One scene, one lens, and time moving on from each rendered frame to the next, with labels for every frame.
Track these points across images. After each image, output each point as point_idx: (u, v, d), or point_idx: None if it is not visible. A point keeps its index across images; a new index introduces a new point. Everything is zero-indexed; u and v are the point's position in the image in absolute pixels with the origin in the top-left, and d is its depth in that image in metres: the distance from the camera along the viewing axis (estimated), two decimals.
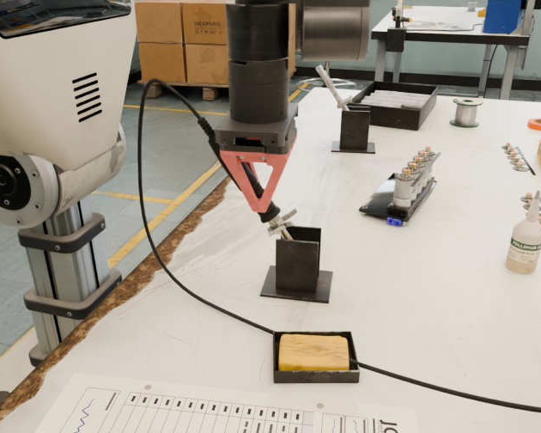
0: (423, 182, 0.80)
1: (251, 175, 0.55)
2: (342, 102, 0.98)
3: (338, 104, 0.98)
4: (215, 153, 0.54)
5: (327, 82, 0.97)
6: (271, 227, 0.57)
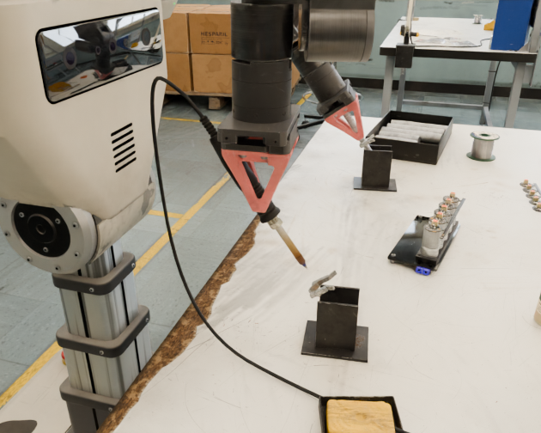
0: (449, 228, 0.82)
1: (252, 175, 0.55)
2: (364, 142, 1.00)
3: (361, 143, 1.01)
4: (216, 152, 0.54)
5: (350, 122, 0.99)
6: (270, 227, 0.57)
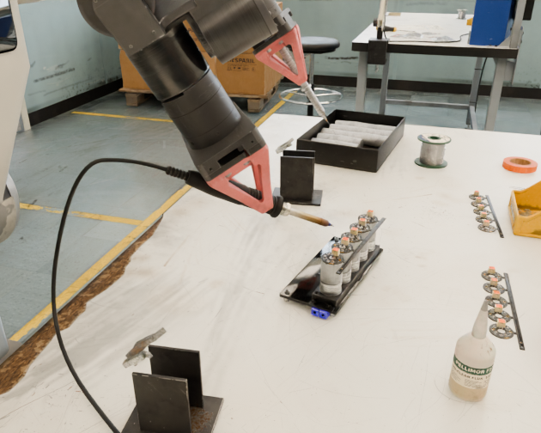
0: (363, 256, 0.66)
1: (240, 186, 0.55)
2: (307, 88, 0.79)
3: (303, 90, 0.79)
4: (199, 189, 0.53)
5: (289, 61, 0.78)
6: (283, 216, 0.58)
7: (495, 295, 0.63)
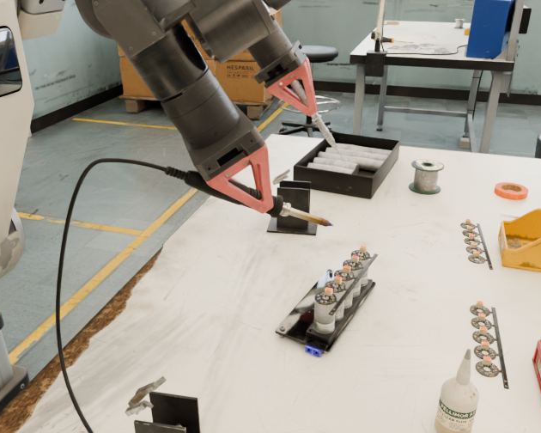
0: (355, 292, 0.68)
1: (240, 186, 0.55)
2: (318, 118, 0.81)
3: (313, 121, 0.82)
4: (199, 189, 0.53)
5: (300, 94, 0.80)
6: (284, 216, 0.58)
7: (483, 331, 0.65)
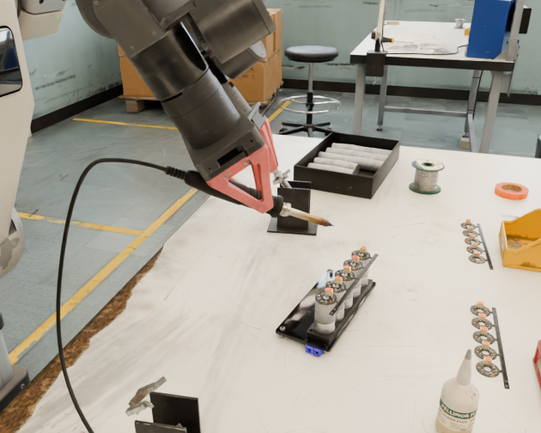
0: (356, 292, 0.68)
1: (240, 186, 0.55)
2: (278, 174, 0.86)
3: (275, 177, 0.87)
4: (199, 189, 0.53)
5: None
6: (284, 216, 0.58)
7: (483, 331, 0.65)
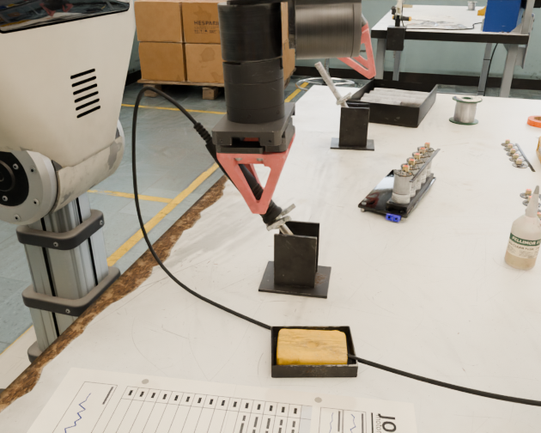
0: (422, 179, 0.80)
1: (250, 177, 0.55)
2: (342, 99, 0.98)
3: (337, 100, 0.98)
4: (213, 157, 0.54)
5: (326, 78, 0.97)
6: None
7: None
